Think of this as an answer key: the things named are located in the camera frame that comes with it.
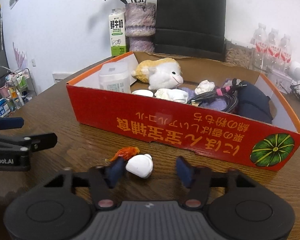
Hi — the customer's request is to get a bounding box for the white earbuds case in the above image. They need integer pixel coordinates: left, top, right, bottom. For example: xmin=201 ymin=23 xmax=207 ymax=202
xmin=126 ymin=154 xmax=154 ymax=179

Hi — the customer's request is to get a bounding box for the purple fabric pouch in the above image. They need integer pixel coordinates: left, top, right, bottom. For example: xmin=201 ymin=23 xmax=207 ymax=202
xmin=180 ymin=79 xmax=242 ymax=113

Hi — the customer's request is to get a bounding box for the iridescent plastic flower wrap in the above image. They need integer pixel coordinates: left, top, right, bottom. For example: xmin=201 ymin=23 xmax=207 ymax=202
xmin=154 ymin=88 xmax=188 ymax=103

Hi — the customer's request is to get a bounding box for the white tissue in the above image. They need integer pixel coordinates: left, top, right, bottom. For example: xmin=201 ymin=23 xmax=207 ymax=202
xmin=194 ymin=80 xmax=215 ymax=95

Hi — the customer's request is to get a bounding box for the navy zipper case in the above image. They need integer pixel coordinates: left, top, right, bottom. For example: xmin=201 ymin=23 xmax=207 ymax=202
xmin=237 ymin=81 xmax=273 ymax=124

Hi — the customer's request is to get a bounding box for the braided charging cable coil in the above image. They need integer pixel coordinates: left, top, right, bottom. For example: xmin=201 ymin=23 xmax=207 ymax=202
xmin=185 ymin=78 xmax=248 ymax=113

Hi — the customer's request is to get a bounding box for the translucent white plastic container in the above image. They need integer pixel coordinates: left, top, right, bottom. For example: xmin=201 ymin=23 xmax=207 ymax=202
xmin=98 ymin=62 xmax=130 ymax=94

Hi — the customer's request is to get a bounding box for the white yellow plush toy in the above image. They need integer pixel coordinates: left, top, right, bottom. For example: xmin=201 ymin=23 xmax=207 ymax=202
xmin=131 ymin=58 xmax=183 ymax=90

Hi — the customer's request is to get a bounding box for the white round cap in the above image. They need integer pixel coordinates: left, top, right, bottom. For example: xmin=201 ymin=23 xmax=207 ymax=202
xmin=132 ymin=89 xmax=154 ymax=98

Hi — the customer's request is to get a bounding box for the orange dried flower petal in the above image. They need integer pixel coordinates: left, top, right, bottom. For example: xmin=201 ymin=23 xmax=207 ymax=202
xmin=106 ymin=146 xmax=140 ymax=162

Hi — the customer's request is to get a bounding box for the metal storage rack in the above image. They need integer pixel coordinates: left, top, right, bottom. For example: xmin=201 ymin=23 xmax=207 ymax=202
xmin=0 ymin=65 xmax=37 ymax=118

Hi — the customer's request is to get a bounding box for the red orange cardboard box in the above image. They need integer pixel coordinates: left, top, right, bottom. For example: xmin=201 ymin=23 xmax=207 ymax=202
xmin=66 ymin=56 xmax=300 ymax=171

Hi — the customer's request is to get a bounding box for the white tin box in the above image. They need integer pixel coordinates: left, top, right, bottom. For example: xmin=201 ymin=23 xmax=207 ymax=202
xmin=267 ymin=69 xmax=292 ymax=94

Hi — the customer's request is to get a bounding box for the clear food storage jar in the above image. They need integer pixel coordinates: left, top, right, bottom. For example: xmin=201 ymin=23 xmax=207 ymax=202
xmin=225 ymin=40 xmax=256 ymax=69

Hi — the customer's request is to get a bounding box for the green white milk carton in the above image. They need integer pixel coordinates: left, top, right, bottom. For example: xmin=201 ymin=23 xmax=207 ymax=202
xmin=108 ymin=8 xmax=127 ymax=56

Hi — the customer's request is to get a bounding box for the water bottle middle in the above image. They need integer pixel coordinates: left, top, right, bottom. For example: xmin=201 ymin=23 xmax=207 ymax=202
xmin=265 ymin=28 xmax=280 ymax=69

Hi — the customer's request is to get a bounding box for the water bottle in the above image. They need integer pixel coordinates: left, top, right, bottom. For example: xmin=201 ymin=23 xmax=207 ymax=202
xmin=278 ymin=34 xmax=292 ymax=72
xmin=251 ymin=23 xmax=267 ymax=70
xmin=265 ymin=28 xmax=280 ymax=69

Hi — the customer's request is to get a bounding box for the water bottle left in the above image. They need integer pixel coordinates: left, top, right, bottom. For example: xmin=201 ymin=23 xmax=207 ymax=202
xmin=251 ymin=23 xmax=267 ymax=70

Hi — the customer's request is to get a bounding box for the water bottle right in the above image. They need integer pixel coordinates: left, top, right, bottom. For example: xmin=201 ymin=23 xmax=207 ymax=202
xmin=278 ymin=34 xmax=292 ymax=72

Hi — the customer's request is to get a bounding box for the black paper shopping bag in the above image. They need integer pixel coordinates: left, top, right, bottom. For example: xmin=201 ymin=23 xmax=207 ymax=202
xmin=154 ymin=0 xmax=226 ymax=61

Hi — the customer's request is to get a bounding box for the purple ceramic vase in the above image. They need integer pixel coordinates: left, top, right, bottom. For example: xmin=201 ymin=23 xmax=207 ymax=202
xmin=125 ymin=2 xmax=156 ymax=53

